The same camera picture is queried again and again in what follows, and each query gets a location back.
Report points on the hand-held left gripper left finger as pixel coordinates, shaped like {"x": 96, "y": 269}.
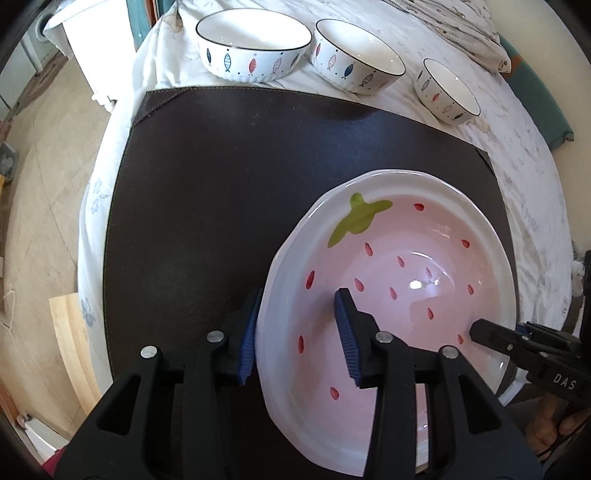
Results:
{"x": 247, "y": 344}

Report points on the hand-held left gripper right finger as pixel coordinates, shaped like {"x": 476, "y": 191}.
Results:
{"x": 346, "y": 341}

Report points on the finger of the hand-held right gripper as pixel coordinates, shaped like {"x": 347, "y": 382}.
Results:
{"x": 494, "y": 337}
{"x": 524, "y": 328}

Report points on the pink strawberry ceramic plate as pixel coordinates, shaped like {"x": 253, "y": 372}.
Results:
{"x": 406, "y": 286}

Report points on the white fish print bowl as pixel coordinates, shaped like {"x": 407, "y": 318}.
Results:
{"x": 254, "y": 41}
{"x": 450, "y": 90}
{"x": 360, "y": 50}

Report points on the person's right hand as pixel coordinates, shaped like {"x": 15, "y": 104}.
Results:
{"x": 545, "y": 417}

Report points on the dark brown leather mat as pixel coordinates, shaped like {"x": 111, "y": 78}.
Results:
{"x": 207, "y": 207}

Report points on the white printed bed sheet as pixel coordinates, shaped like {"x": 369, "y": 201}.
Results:
{"x": 521, "y": 161}

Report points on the light wooden board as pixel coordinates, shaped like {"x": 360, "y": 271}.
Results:
{"x": 74, "y": 355}

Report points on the grey box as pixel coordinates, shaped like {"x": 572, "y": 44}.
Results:
{"x": 7, "y": 164}

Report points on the grey printed quilt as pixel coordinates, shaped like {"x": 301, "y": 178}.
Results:
{"x": 461, "y": 32}

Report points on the white bedside cabinet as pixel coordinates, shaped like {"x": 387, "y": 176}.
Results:
{"x": 92, "y": 60}

